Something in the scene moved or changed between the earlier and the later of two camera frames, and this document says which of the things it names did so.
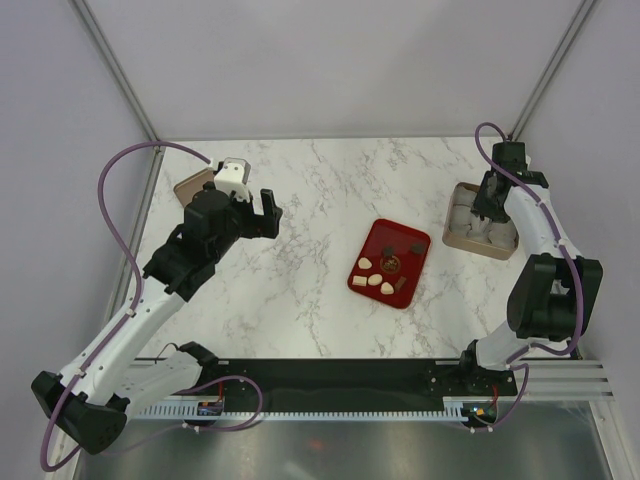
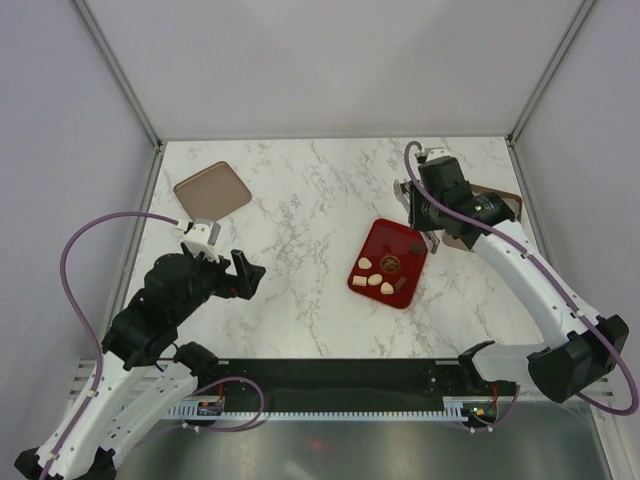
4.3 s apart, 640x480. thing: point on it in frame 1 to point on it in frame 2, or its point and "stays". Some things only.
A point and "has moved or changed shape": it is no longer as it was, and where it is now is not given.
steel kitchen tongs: (485, 223) has moved or changed shape
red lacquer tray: (390, 263) stays
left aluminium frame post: (108, 55) stays
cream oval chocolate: (375, 279) stays
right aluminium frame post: (550, 69) stays
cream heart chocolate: (386, 288) stays
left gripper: (261, 226) to (242, 284)
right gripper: (481, 207) to (417, 220)
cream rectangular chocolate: (359, 280) stays
